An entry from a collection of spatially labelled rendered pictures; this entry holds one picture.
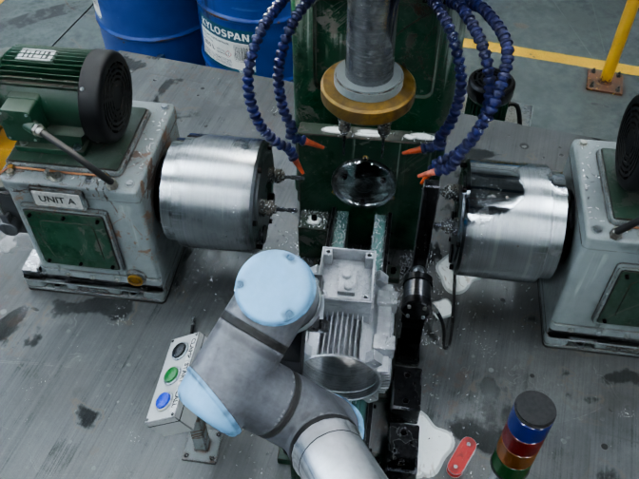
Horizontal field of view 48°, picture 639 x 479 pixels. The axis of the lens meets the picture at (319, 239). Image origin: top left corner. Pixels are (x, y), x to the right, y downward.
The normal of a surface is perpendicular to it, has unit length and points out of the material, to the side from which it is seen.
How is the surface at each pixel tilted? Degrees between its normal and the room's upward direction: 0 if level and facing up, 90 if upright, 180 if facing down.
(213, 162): 13
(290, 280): 25
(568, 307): 89
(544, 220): 39
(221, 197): 47
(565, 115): 0
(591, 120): 0
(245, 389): 55
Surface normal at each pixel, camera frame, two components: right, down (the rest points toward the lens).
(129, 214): -0.14, 0.73
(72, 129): -0.07, -0.16
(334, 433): -0.02, -0.93
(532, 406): 0.00, -0.66
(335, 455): -0.30, -0.85
